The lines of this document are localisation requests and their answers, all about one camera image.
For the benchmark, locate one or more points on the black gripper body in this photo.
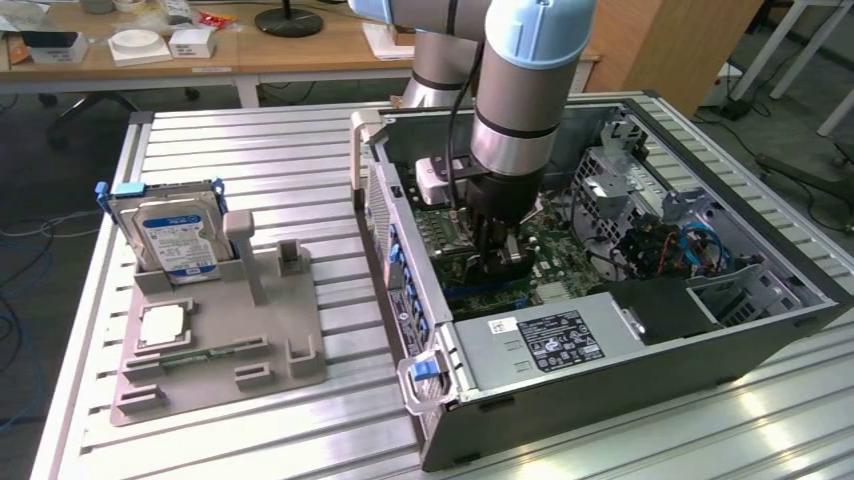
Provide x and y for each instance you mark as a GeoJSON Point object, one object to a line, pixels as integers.
{"type": "Point", "coordinates": [503, 195]}

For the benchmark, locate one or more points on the green graphics card with fan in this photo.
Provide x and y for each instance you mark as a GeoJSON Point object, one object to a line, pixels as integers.
{"type": "Point", "coordinates": [507, 270]}

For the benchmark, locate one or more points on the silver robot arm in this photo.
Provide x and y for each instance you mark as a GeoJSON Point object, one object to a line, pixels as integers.
{"type": "Point", "coordinates": [520, 100]}

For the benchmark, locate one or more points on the green motherboard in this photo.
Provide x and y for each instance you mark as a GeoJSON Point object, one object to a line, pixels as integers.
{"type": "Point", "coordinates": [560, 250]}

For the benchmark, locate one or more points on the perforated metal drive cage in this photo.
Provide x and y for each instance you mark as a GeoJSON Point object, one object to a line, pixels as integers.
{"type": "Point", "coordinates": [600, 200]}

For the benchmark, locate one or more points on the blue expansion slot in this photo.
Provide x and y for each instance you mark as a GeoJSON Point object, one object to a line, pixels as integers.
{"type": "Point", "coordinates": [460, 290]}

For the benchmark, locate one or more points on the silver chipset heatsink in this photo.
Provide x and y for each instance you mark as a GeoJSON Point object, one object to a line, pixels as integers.
{"type": "Point", "coordinates": [550, 294]}

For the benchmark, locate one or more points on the grey power supply unit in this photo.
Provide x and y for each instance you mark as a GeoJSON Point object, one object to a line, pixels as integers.
{"type": "Point", "coordinates": [494, 360]}

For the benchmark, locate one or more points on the white paper stack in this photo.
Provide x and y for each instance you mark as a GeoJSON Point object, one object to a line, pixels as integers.
{"type": "Point", "coordinates": [387, 47]}

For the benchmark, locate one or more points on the blue case latch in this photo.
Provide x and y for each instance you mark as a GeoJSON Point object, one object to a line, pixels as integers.
{"type": "Point", "coordinates": [423, 372]}

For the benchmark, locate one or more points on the wooden cabinet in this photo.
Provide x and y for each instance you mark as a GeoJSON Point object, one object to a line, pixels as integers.
{"type": "Point", "coordinates": [667, 50]}

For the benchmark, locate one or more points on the open black PC case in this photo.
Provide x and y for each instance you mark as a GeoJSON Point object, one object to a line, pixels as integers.
{"type": "Point", "coordinates": [600, 380]}

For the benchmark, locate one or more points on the wooden desk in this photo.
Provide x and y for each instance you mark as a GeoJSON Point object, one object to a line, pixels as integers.
{"type": "Point", "coordinates": [300, 55]}

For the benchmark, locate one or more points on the metal disk bay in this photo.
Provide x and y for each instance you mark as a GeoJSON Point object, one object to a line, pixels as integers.
{"type": "Point", "coordinates": [754, 295]}

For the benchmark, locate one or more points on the black round lamp base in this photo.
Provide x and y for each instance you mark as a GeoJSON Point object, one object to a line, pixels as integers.
{"type": "Point", "coordinates": [290, 22]}

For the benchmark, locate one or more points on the black floor stand base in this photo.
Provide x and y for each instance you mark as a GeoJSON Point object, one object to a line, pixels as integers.
{"type": "Point", "coordinates": [821, 175]}

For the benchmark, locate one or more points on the hard disk in blue carrier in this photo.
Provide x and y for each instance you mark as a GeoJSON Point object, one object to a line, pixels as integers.
{"type": "Point", "coordinates": [173, 235]}

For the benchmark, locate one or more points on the red packet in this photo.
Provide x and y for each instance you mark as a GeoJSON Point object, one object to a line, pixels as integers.
{"type": "Point", "coordinates": [216, 21]}

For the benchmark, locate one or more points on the small white cardboard box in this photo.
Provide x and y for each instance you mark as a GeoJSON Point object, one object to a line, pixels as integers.
{"type": "Point", "coordinates": [192, 42]}

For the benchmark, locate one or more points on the grey parts rack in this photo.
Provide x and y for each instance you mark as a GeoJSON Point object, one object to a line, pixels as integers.
{"type": "Point", "coordinates": [220, 380]}

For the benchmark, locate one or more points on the green RAM stick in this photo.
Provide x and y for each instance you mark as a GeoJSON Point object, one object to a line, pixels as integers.
{"type": "Point", "coordinates": [193, 356]}

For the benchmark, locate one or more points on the silver CPU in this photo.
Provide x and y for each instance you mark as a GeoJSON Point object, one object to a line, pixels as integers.
{"type": "Point", "coordinates": [163, 325]}

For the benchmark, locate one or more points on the black chair base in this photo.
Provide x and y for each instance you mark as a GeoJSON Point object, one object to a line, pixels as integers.
{"type": "Point", "coordinates": [87, 107]}

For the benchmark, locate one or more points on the white box with black lid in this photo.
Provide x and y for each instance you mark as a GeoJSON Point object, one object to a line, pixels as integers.
{"type": "Point", "coordinates": [53, 47]}

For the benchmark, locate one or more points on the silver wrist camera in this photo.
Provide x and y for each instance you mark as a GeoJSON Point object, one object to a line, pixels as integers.
{"type": "Point", "coordinates": [434, 182]}

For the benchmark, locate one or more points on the white table frame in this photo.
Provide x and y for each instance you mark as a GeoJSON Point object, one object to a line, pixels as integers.
{"type": "Point", "coordinates": [741, 90]}

